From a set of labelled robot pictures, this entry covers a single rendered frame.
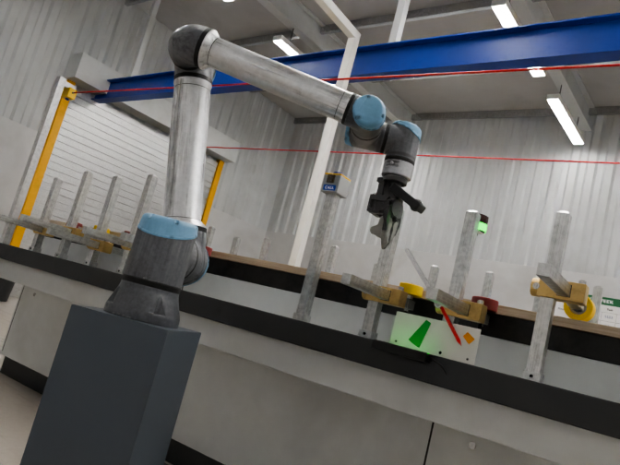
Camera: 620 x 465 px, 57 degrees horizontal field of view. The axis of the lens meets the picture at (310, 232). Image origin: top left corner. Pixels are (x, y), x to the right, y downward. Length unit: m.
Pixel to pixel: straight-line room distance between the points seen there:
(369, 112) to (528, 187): 8.29
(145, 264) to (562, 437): 1.12
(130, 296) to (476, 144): 9.26
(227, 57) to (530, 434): 1.28
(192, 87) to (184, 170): 0.25
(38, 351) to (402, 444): 2.12
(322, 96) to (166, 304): 0.68
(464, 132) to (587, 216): 2.63
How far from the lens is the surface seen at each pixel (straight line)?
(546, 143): 9.94
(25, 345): 3.53
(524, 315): 1.85
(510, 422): 1.65
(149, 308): 1.44
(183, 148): 1.71
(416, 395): 1.73
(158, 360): 1.37
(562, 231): 1.67
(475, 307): 1.67
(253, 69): 1.63
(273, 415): 2.23
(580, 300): 1.61
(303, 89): 1.59
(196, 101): 1.76
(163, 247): 1.45
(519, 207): 9.67
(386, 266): 1.81
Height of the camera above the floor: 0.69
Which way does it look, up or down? 9 degrees up
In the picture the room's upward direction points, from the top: 15 degrees clockwise
